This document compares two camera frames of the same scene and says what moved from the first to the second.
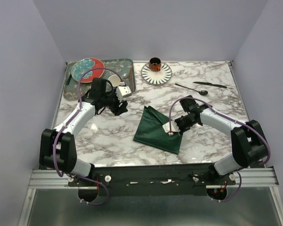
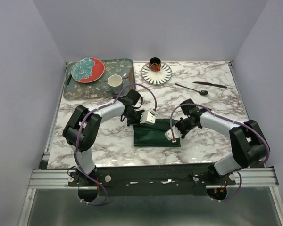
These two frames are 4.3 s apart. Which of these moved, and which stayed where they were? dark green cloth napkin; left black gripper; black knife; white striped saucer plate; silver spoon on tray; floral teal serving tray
Moved: left black gripper; dark green cloth napkin
Stayed: black knife; floral teal serving tray; silver spoon on tray; white striped saucer plate
